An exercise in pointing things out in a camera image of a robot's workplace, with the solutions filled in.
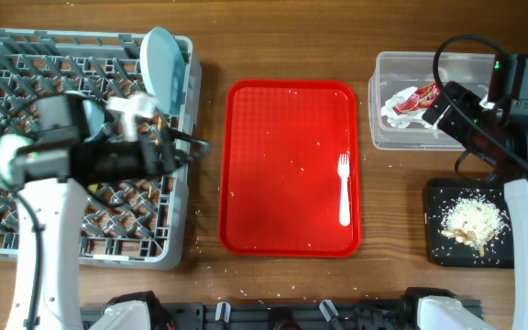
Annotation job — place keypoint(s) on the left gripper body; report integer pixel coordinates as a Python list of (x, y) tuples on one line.
[(120, 159)]

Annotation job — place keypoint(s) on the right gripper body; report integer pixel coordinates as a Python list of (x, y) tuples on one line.
[(468, 103)]

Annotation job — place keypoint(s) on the wooden chopstick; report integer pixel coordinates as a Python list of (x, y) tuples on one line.
[(158, 126)]

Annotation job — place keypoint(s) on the red snack wrapper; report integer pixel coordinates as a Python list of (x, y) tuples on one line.
[(420, 99)]

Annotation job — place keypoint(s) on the white tissue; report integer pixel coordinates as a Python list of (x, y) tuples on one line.
[(403, 121)]

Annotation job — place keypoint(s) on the light blue plate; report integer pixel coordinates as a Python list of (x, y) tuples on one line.
[(163, 68)]

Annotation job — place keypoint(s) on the rice and peanut scraps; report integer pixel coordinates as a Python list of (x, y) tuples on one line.
[(473, 222)]

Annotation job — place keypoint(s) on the white plastic fork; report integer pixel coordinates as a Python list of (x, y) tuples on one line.
[(343, 171)]

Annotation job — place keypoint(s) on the small green bowl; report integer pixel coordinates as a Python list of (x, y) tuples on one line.
[(9, 145)]

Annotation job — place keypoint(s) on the white bowl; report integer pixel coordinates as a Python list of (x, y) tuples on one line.
[(94, 119)]

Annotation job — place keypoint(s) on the yellow plastic cup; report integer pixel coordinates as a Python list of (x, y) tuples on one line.
[(93, 188)]

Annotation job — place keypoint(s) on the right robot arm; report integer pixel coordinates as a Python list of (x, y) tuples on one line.
[(500, 137)]

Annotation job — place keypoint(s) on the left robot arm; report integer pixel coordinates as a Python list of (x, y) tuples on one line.
[(48, 174)]

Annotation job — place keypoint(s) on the grey plastic dishwasher rack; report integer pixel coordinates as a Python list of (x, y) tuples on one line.
[(121, 226)]

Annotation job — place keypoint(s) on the black plastic tray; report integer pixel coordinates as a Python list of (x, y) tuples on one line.
[(444, 252)]

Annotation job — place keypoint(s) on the red plastic serving tray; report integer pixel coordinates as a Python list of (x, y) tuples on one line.
[(279, 190)]

